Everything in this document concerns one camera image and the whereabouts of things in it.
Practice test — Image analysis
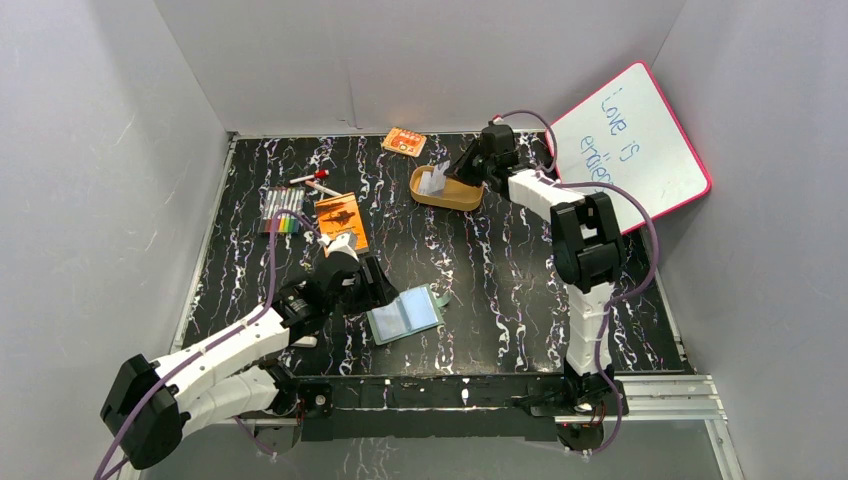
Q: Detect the silver VIP card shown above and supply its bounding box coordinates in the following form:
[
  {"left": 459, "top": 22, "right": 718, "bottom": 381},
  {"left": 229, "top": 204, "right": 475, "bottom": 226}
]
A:
[{"left": 427, "top": 161, "right": 450, "bottom": 196}]

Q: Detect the mint green card holder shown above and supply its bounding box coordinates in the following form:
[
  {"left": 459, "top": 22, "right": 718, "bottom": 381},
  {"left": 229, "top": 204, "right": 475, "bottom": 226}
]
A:
[{"left": 367, "top": 285, "right": 452, "bottom": 345}]

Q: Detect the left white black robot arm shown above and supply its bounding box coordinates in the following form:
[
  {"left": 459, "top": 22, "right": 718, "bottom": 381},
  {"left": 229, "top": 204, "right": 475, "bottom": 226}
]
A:
[{"left": 95, "top": 251, "right": 399, "bottom": 479}]

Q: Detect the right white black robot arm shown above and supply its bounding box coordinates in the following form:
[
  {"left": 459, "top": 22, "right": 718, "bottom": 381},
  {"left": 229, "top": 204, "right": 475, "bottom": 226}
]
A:
[{"left": 446, "top": 122, "right": 624, "bottom": 414}]

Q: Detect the tan oval tray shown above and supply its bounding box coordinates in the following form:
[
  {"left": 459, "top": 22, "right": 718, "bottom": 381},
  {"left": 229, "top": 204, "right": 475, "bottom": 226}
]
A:
[{"left": 409, "top": 165, "right": 484, "bottom": 212}]

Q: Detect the orange paperback book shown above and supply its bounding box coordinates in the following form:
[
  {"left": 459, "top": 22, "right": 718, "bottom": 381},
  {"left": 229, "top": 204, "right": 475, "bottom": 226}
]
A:
[{"left": 314, "top": 192, "right": 369, "bottom": 253}]

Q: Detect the white marker pen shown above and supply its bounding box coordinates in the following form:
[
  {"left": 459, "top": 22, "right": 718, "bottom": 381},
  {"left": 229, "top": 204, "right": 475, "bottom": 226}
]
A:
[{"left": 305, "top": 180, "right": 341, "bottom": 197}]

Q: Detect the red capped marker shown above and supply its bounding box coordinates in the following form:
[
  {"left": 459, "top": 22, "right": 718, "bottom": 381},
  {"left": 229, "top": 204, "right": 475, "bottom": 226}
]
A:
[{"left": 289, "top": 169, "right": 329, "bottom": 185}]

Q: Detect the pack of coloured markers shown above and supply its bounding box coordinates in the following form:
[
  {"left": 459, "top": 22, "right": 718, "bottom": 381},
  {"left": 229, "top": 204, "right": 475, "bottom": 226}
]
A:
[{"left": 260, "top": 187, "right": 305, "bottom": 234}]

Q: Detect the pink framed whiteboard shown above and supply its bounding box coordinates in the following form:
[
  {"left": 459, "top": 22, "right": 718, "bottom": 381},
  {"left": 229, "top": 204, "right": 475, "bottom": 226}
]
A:
[{"left": 552, "top": 61, "right": 712, "bottom": 234}]

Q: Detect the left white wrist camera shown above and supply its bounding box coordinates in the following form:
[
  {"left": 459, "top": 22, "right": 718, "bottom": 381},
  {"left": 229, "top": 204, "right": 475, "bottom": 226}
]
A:
[{"left": 318, "top": 231, "right": 359, "bottom": 260}]

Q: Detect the black aluminium base frame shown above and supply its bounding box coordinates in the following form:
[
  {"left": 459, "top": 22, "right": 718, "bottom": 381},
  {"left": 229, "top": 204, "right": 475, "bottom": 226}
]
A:
[{"left": 132, "top": 374, "right": 730, "bottom": 458}]

